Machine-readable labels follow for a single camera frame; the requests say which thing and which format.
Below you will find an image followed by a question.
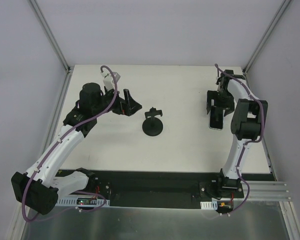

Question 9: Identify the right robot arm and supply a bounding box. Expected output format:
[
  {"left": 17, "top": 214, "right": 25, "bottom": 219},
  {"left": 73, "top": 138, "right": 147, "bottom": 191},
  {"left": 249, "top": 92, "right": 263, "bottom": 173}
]
[{"left": 204, "top": 68, "right": 268, "bottom": 200}]

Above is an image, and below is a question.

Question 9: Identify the left white cable duct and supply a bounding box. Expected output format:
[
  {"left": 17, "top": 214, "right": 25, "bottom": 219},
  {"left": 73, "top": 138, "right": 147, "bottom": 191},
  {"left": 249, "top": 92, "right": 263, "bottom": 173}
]
[{"left": 55, "top": 196, "right": 110, "bottom": 208}]

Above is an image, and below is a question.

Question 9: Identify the left aluminium frame post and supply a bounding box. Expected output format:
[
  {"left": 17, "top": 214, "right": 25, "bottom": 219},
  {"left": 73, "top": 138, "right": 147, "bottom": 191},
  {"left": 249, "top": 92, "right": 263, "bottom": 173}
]
[{"left": 27, "top": 0, "right": 72, "bottom": 74}]

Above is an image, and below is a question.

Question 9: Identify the black smartphone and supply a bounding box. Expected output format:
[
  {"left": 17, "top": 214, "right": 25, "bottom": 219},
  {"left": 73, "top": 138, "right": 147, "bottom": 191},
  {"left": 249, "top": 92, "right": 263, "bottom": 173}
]
[{"left": 209, "top": 106, "right": 224, "bottom": 130}]

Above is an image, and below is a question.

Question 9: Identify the right white cable duct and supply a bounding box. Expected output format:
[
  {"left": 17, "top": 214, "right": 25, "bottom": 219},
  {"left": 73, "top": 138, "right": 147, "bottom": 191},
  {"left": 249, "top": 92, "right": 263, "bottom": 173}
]
[{"left": 200, "top": 200, "right": 218, "bottom": 211}]

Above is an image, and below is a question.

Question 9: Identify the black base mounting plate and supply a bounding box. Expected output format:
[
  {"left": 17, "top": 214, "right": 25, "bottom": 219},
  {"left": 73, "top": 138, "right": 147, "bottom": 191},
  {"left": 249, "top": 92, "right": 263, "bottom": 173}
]
[{"left": 66, "top": 169, "right": 277, "bottom": 210}]

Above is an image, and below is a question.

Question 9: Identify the right aluminium frame post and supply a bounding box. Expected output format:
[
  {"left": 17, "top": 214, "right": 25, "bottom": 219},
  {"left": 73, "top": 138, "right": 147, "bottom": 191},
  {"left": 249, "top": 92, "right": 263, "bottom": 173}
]
[{"left": 242, "top": 0, "right": 293, "bottom": 75}]

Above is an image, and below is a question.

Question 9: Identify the aluminium rail profile front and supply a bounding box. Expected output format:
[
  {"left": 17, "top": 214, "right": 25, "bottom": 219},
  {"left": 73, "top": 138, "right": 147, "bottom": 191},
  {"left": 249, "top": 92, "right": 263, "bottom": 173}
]
[{"left": 22, "top": 175, "right": 292, "bottom": 202}]

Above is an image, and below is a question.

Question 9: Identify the white cable duct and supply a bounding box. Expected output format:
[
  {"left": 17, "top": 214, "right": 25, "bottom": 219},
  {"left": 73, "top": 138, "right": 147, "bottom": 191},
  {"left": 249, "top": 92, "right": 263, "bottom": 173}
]
[
  {"left": 200, "top": 200, "right": 218, "bottom": 211},
  {"left": 55, "top": 196, "right": 110, "bottom": 208}
]

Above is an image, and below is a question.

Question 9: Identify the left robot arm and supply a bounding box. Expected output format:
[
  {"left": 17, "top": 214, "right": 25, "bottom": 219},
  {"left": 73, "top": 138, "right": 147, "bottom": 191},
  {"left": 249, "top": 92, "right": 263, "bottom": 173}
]
[{"left": 11, "top": 82, "right": 142, "bottom": 215}]

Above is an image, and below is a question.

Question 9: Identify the aluminium frame post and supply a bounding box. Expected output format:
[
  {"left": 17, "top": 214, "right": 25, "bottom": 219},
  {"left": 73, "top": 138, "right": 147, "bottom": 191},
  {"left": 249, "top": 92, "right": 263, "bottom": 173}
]
[
  {"left": 27, "top": 0, "right": 72, "bottom": 74},
  {"left": 242, "top": 0, "right": 293, "bottom": 75}
]

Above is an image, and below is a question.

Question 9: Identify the black phone stand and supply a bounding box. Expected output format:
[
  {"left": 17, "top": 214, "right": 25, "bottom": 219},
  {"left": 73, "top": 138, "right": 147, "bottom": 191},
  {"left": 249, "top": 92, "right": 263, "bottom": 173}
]
[{"left": 142, "top": 107, "right": 164, "bottom": 137}]

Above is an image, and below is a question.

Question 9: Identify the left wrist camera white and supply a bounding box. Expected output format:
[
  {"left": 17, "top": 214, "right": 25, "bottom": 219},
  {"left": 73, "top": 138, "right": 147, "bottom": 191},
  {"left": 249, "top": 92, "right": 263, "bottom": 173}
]
[{"left": 100, "top": 71, "right": 121, "bottom": 91}]

